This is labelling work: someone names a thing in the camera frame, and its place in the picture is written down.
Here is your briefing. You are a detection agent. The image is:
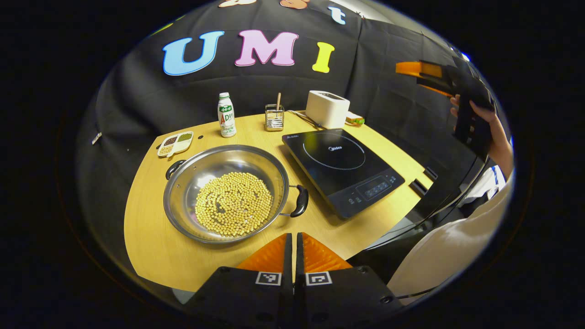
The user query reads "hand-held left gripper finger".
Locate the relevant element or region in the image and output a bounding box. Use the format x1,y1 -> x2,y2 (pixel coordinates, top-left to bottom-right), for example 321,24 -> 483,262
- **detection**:
183,233 -> 293,323
295,232 -> 405,323

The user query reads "black induction cooktop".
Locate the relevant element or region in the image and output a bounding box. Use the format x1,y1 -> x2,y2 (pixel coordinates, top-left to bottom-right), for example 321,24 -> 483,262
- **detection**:
282,128 -> 406,220

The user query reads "stainless steel pot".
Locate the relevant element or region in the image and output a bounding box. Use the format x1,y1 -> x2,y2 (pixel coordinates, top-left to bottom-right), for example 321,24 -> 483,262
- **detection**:
163,145 -> 309,244

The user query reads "pile of yellow soybeans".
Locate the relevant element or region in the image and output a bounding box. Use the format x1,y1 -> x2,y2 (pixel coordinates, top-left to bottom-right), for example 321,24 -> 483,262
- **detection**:
195,172 -> 273,237

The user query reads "white toaster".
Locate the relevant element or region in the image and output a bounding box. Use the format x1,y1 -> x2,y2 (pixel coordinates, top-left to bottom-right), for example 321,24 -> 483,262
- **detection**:
305,90 -> 351,129

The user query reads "white drink bottle green label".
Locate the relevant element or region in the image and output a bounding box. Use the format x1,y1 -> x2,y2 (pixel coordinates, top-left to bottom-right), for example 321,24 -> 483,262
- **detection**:
218,92 -> 237,138

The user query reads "white divided bean tray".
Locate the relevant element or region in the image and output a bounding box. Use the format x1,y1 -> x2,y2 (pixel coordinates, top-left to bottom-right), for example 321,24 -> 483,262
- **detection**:
157,131 -> 194,158

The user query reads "black toaster cable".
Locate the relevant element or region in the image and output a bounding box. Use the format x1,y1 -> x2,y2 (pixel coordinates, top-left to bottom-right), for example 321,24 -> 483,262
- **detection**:
288,110 -> 323,130

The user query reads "wire utensil holder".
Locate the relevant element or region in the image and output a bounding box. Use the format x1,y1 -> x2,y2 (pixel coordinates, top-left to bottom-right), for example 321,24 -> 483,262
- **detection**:
265,104 -> 285,132

